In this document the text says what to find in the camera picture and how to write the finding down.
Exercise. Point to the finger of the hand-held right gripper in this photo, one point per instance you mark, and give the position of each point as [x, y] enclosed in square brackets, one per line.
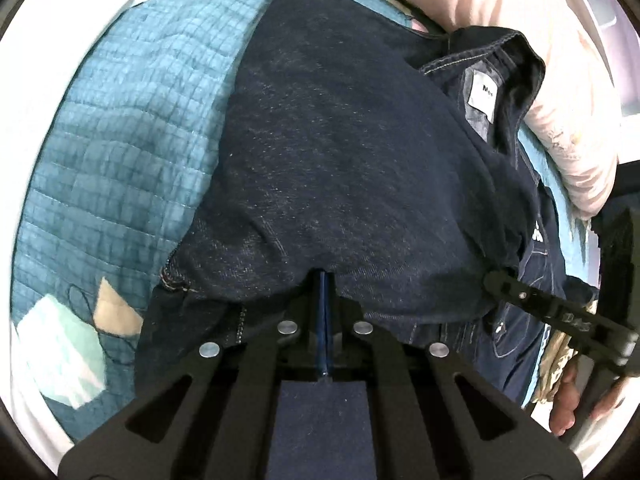
[550, 310]

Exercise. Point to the dark denim garment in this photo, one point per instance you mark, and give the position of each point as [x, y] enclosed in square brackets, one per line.
[350, 160]

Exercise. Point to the teal quilted blanket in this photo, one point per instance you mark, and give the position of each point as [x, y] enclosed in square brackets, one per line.
[125, 160]

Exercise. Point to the pink pillow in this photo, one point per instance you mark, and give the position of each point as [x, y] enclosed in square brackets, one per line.
[500, 0]

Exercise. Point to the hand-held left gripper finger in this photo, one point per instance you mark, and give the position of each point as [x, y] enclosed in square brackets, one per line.
[319, 340]
[328, 340]

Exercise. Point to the person's right hand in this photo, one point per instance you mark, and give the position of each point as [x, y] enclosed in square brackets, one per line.
[565, 400]

